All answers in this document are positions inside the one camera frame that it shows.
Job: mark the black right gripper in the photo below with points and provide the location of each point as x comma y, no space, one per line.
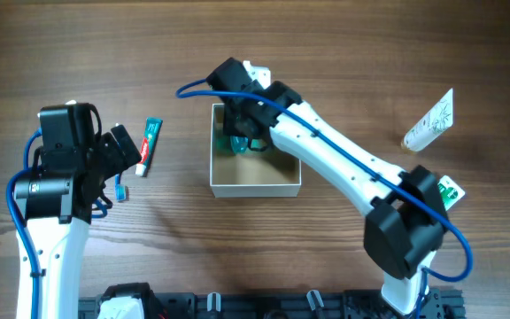
237,122

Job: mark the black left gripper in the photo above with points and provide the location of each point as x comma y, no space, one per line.
121,156

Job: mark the teal mouthwash bottle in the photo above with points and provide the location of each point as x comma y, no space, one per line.
237,145

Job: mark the white lotion tube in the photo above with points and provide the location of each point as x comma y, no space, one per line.
432,125

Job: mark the green soap box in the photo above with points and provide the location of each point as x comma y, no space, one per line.
450,191

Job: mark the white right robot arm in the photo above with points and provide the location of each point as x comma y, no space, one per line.
405,217

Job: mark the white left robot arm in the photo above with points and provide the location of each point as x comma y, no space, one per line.
54,199

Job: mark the Colgate toothpaste tube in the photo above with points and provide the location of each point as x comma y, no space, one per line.
150,137

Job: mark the blue white toothbrush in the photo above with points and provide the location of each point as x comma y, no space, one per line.
121,191

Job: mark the white cardboard box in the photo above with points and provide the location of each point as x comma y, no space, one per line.
268,174

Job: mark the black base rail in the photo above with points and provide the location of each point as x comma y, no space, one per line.
441,304

